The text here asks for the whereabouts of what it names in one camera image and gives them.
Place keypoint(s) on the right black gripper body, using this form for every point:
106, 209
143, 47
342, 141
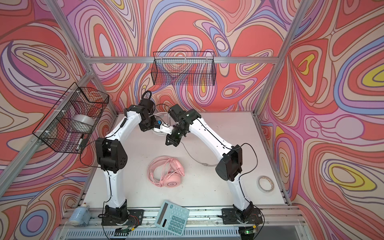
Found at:
179, 131

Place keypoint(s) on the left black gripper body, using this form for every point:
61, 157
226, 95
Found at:
146, 125

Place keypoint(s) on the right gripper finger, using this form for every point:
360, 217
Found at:
177, 141
169, 139

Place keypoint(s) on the pink headphones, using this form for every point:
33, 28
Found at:
165, 171

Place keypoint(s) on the white headphones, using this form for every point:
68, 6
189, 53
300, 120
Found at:
164, 117

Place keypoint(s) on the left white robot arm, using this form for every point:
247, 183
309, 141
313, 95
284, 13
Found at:
112, 157

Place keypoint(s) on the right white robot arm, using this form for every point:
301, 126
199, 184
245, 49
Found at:
230, 157

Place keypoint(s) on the grey tape roll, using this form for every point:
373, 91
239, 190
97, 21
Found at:
82, 124

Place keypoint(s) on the black marker in basket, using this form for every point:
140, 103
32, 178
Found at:
79, 145

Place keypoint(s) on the teal calculator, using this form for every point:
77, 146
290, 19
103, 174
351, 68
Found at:
172, 218

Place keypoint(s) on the white tape roll on table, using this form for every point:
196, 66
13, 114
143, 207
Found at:
265, 184

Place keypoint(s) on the green circuit board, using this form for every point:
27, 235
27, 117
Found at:
122, 232

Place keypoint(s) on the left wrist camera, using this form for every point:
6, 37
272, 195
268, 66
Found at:
147, 102

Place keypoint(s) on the black wire basket back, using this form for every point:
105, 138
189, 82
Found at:
184, 68

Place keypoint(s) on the black wire basket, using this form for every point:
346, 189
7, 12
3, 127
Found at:
184, 68
55, 131

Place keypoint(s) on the black wire basket left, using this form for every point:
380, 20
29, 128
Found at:
55, 131

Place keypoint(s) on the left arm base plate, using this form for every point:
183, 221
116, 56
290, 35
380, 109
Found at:
134, 219

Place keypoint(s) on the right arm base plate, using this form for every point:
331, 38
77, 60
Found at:
233, 216

